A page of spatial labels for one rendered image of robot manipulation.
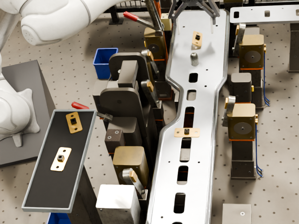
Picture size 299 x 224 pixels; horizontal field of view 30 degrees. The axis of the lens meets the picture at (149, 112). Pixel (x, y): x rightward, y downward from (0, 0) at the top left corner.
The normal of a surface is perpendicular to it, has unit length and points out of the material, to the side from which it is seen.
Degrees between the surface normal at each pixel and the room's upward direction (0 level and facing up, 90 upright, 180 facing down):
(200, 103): 0
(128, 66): 0
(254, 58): 90
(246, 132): 90
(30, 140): 42
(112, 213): 90
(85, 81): 0
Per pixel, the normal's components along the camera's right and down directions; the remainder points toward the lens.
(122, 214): -0.13, 0.74
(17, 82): 0.00, -0.04
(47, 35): 0.44, 0.51
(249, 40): -0.15, -0.68
